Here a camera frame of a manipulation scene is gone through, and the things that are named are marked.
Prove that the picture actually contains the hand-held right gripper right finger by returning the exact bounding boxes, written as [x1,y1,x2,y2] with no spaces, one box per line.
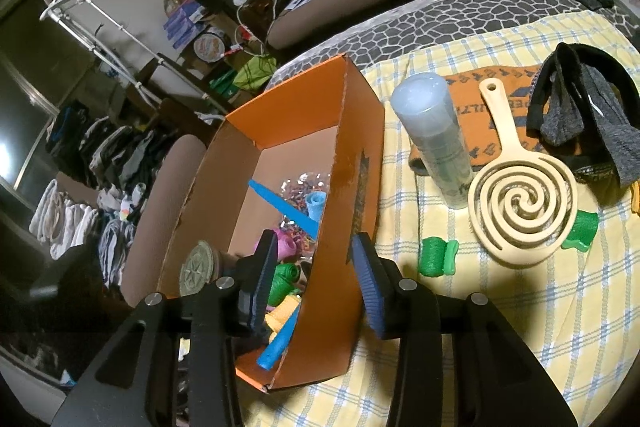
[350,233,578,427]

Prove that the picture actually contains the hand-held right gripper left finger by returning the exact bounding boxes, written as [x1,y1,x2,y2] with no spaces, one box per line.
[50,229,281,427]

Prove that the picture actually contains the orange cardboard box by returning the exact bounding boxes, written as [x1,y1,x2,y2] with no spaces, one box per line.
[160,54,386,393]

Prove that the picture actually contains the beige spiral trivet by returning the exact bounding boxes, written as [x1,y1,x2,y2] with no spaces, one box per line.
[468,78,581,267]

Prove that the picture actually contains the grey and black headband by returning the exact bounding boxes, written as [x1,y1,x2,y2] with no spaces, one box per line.
[526,42,640,188]

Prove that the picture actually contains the green plastic spool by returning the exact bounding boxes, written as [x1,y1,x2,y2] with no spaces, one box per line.
[560,209,600,253]
[270,262,303,308]
[419,237,460,279]

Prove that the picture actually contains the pink plastic spool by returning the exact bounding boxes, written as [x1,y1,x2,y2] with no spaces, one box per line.
[255,229,301,263]

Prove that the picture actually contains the yellow plastic spool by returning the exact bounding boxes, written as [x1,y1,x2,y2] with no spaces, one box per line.
[265,297,301,343]

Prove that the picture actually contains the round grey embossed disc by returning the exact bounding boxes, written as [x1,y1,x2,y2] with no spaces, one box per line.
[178,240,226,298]

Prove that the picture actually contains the blue ribbed plastic stick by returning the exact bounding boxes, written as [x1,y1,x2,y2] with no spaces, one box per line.
[256,302,301,370]

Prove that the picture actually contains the light blue plastic spool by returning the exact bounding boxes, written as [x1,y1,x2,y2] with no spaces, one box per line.
[306,193,327,220]

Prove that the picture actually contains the clear bag of rubber bands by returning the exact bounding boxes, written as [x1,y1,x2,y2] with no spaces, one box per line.
[277,172,331,253]

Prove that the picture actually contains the brown padded stool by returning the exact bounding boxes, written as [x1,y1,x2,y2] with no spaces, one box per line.
[121,134,208,308]

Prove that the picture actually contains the yellow checked cloth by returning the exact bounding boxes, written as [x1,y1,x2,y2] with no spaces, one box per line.
[272,9,640,427]

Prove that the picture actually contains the translucent grey bottle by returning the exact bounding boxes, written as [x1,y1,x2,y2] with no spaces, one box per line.
[390,74,475,210]

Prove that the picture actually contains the piles of folded clothes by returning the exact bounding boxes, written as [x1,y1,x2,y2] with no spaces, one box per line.
[30,102,171,288]

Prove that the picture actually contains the orange printed towel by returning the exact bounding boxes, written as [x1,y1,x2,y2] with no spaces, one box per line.
[407,66,591,172]

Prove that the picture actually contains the green plastic bag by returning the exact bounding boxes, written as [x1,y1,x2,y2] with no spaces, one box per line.
[232,54,278,90]

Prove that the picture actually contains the round printed tin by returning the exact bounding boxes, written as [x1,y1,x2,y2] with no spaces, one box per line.
[192,32,226,62]

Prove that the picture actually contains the purple packets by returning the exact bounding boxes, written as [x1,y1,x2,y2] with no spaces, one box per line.
[164,0,203,48]

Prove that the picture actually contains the grey stone-pattern blanket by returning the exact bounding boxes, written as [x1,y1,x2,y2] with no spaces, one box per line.
[262,0,636,92]

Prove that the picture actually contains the white metal stand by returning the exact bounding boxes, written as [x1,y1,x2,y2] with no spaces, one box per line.
[40,0,226,118]

